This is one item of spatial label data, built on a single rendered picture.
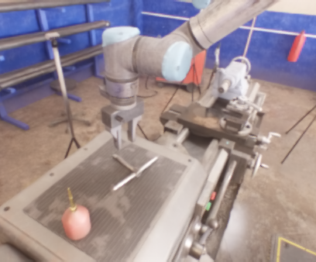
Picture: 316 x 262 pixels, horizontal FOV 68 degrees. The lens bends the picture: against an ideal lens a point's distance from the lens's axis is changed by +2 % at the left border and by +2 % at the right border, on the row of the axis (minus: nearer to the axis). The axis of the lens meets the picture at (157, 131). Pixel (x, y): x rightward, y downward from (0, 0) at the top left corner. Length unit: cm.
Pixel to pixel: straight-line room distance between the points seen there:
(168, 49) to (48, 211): 56
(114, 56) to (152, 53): 10
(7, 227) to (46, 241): 13
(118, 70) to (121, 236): 43
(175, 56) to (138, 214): 45
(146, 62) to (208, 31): 18
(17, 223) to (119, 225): 28
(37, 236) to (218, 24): 71
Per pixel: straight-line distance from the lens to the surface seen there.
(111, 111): 66
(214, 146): 183
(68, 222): 65
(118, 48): 59
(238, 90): 246
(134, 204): 74
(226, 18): 63
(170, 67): 54
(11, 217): 80
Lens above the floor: 193
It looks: 35 degrees down
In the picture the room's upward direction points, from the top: 4 degrees clockwise
